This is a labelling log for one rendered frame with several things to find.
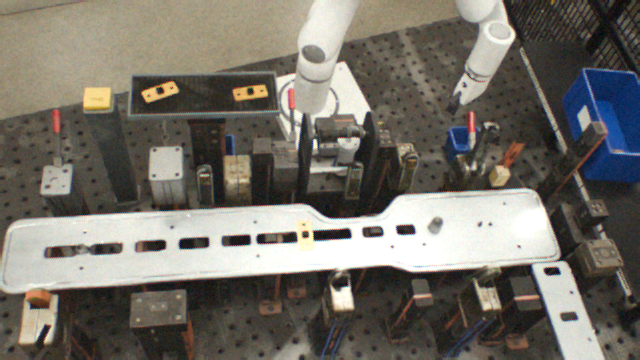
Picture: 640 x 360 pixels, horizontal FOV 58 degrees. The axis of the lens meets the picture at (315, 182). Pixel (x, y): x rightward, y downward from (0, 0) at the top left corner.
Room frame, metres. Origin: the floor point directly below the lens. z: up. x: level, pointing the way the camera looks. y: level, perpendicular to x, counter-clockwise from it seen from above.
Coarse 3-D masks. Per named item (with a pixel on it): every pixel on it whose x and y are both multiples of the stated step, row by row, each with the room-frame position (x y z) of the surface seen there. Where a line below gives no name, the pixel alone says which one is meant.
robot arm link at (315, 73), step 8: (312, 8) 1.34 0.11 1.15; (336, 56) 1.31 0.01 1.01; (304, 64) 1.27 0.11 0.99; (312, 64) 1.27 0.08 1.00; (320, 64) 1.27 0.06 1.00; (328, 64) 1.28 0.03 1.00; (304, 72) 1.26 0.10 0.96; (312, 72) 1.25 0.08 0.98; (320, 72) 1.26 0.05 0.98; (328, 72) 1.27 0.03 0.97; (312, 80) 1.26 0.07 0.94; (320, 80) 1.26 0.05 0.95
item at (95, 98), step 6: (90, 90) 0.87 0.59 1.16; (96, 90) 0.88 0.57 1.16; (102, 90) 0.88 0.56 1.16; (108, 90) 0.88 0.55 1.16; (90, 96) 0.86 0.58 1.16; (96, 96) 0.86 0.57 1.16; (102, 96) 0.86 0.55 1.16; (108, 96) 0.87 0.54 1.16; (84, 102) 0.83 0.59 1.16; (90, 102) 0.84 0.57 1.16; (96, 102) 0.84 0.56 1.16; (102, 102) 0.84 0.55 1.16; (108, 102) 0.85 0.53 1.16; (90, 108) 0.83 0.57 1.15; (96, 108) 0.83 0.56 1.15
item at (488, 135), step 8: (488, 128) 0.96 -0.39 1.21; (496, 128) 0.96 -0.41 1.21; (480, 136) 0.96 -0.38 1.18; (488, 136) 0.96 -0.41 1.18; (496, 136) 0.94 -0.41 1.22; (480, 144) 0.95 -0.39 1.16; (488, 144) 0.96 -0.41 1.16; (472, 152) 0.95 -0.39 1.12; (480, 152) 0.96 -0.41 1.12; (472, 160) 0.94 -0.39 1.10; (480, 160) 0.95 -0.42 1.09; (480, 168) 0.94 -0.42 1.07
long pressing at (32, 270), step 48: (480, 192) 0.91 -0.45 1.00; (528, 192) 0.95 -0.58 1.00; (48, 240) 0.53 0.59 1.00; (96, 240) 0.56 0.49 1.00; (144, 240) 0.58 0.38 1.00; (336, 240) 0.68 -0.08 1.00; (384, 240) 0.71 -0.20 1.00; (432, 240) 0.74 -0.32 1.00; (480, 240) 0.77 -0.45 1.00; (528, 240) 0.80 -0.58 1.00; (0, 288) 0.40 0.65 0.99; (48, 288) 0.42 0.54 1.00
